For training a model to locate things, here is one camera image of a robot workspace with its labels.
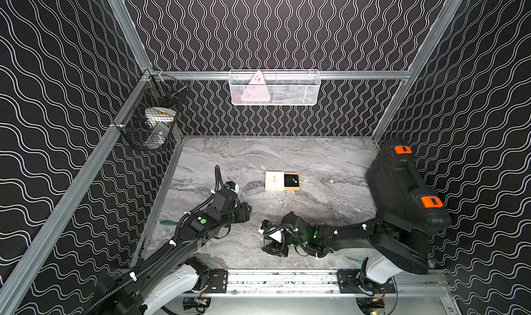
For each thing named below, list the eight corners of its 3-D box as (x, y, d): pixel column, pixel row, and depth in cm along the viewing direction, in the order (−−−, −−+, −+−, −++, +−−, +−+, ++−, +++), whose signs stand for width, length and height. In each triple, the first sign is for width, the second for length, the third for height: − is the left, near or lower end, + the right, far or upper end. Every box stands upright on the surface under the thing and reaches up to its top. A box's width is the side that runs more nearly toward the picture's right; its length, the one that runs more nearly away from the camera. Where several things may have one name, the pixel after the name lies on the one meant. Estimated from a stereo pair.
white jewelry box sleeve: (265, 192, 101) (265, 187, 98) (265, 174, 107) (265, 170, 104) (284, 192, 101) (285, 188, 98) (283, 174, 107) (284, 170, 104)
